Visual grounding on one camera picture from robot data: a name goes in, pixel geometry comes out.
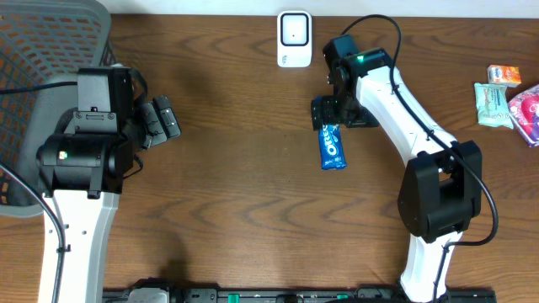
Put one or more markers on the small orange box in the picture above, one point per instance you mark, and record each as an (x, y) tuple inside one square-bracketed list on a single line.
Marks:
[(508, 76)]

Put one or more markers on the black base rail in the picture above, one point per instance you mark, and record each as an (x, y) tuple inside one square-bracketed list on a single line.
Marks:
[(365, 294)]

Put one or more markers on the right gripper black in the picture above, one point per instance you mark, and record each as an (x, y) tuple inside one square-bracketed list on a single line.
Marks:
[(324, 105)]

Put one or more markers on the grey plastic mesh basket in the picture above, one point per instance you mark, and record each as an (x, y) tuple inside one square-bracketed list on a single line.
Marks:
[(42, 42)]

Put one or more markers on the teal wet wipes packet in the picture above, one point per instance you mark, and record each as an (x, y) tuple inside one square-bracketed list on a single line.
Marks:
[(492, 106)]

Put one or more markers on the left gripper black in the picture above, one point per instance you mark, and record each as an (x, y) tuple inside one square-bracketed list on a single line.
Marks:
[(148, 124)]

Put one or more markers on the red purple snack packet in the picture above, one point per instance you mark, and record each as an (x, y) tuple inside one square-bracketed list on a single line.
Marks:
[(524, 114)]

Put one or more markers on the blue Oreo cookie packet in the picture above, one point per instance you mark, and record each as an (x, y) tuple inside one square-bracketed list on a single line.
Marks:
[(331, 148)]

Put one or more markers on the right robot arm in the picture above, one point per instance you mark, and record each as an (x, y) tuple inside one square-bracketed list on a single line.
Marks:
[(440, 192)]

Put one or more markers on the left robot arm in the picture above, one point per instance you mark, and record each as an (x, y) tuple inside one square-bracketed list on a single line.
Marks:
[(82, 167)]

